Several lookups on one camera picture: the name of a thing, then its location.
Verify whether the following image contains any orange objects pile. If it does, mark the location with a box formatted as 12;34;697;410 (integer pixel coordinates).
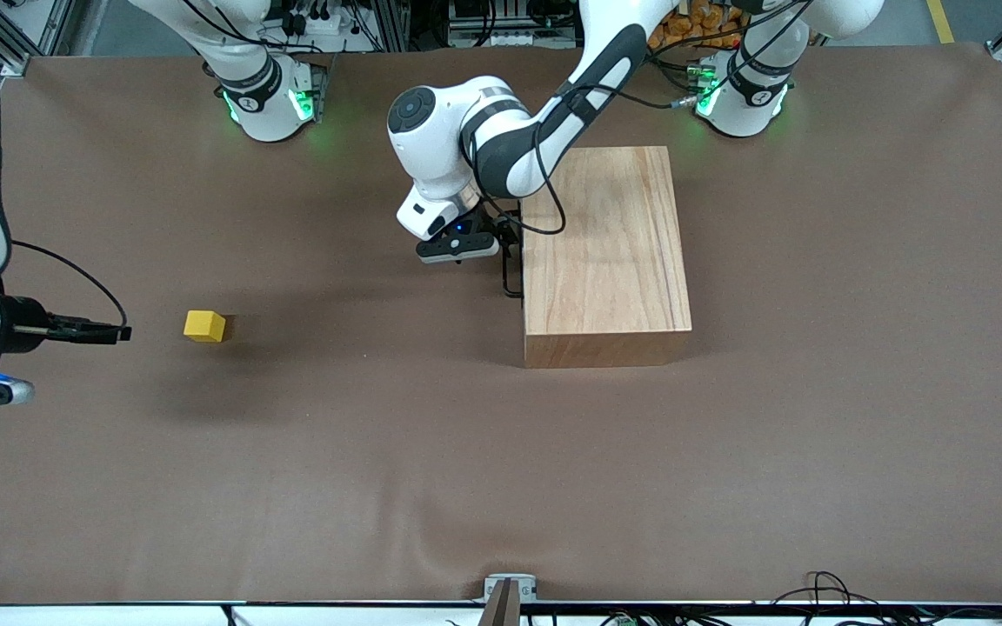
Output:
647;0;751;51

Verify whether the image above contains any yellow wooden cube block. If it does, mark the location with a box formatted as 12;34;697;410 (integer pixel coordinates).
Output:
184;310;229;343

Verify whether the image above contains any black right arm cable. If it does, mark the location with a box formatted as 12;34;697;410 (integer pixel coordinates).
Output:
0;239;130;331

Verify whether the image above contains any brown table cloth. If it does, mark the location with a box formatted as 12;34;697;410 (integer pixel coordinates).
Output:
0;39;1002;606

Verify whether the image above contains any grey metal clamp bracket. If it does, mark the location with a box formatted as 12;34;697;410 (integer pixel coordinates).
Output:
482;572;539;626

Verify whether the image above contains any metal equipment rack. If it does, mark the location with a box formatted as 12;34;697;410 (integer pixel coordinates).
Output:
362;0;591;50

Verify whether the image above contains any white power strip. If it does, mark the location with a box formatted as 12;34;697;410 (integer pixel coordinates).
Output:
279;0;359;37

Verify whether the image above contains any white table edge rail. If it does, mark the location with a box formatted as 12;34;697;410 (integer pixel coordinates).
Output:
0;600;1002;626

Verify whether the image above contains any black cable bundle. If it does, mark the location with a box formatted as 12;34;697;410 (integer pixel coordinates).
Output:
766;569;1002;626

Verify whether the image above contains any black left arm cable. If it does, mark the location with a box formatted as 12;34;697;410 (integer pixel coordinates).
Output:
531;52;704;237

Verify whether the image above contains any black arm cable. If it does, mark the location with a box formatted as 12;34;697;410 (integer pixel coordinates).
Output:
0;239;130;331
531;52;704;237

